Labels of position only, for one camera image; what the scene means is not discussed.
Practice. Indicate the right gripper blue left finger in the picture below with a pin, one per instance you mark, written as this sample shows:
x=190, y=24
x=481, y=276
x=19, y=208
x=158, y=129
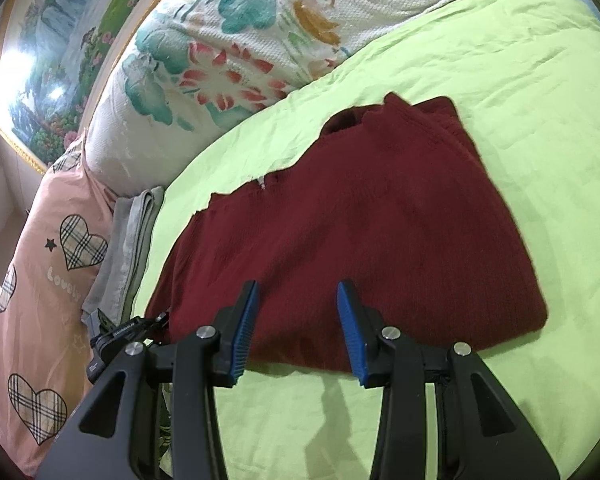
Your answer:
x=236, y=325

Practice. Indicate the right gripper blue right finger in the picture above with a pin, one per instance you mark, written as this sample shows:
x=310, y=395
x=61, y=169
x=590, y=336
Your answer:
x=359, y=326

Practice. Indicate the dark red knit sweater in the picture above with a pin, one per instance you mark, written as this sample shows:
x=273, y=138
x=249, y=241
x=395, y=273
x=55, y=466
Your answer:
x=393, y=197

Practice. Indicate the grey folded towel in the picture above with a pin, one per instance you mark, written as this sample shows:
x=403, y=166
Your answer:
x=118, y=279

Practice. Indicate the pink heart print pillow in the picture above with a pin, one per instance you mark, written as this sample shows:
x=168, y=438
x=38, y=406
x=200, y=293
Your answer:
x=44, y=348

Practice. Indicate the white floral quilt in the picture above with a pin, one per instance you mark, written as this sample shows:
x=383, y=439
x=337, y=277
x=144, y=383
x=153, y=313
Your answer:
x=195, y=69

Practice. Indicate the gold framed landscape painting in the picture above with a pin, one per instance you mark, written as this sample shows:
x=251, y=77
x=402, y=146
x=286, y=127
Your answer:
x=55, y=57

